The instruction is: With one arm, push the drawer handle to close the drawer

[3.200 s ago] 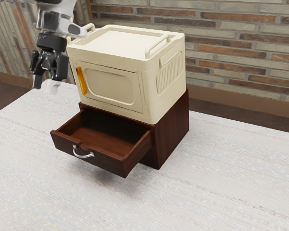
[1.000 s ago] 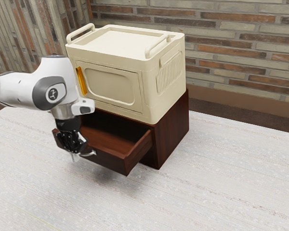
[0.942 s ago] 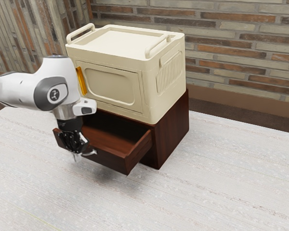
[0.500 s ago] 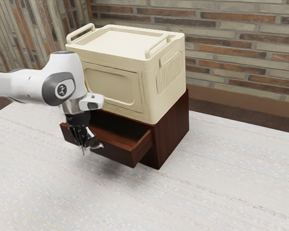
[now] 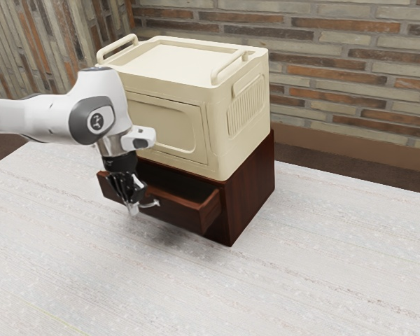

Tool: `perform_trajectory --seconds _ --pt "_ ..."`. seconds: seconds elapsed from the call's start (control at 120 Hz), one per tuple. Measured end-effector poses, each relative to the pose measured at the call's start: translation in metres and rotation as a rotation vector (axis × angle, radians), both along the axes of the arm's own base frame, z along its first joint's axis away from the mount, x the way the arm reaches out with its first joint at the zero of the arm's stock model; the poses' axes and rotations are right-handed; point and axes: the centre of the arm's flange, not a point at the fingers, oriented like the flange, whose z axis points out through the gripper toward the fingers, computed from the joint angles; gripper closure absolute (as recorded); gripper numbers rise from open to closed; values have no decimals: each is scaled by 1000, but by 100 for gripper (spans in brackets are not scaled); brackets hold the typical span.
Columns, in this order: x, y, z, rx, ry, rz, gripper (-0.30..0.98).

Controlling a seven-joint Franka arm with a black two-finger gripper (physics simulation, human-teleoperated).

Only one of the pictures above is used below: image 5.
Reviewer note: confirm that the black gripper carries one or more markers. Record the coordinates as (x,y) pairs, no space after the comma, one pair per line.
(120,164)

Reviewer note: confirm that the dark brown wooden drawer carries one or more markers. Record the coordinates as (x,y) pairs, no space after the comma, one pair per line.
(182,204)

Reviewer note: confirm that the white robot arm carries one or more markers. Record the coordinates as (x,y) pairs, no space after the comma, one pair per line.
(38,115)

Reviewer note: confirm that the cream box with lid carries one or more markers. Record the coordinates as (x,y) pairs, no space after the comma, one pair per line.
(168,115)

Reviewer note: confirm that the dark brown wooden cabinet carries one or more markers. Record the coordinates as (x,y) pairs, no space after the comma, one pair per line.
(250,189)

